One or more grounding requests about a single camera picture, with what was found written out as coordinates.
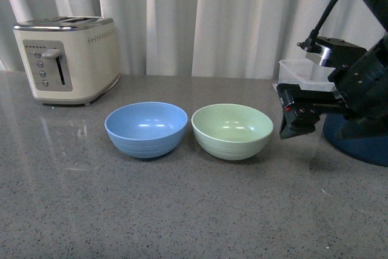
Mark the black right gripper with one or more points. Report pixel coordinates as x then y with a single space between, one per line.
362 86

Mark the green bowl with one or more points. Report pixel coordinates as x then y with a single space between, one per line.
231 131

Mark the blue bowl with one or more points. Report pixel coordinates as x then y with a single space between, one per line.
147 129

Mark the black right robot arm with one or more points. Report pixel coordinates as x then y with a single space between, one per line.
355 126

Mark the clear plastic food container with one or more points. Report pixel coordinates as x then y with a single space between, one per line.
306 74

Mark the blue pot with glass lid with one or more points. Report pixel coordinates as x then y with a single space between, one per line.
370 150

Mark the cream two-slot toaster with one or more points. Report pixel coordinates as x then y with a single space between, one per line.
69 59

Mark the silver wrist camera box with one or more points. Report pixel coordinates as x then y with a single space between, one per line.
335 52

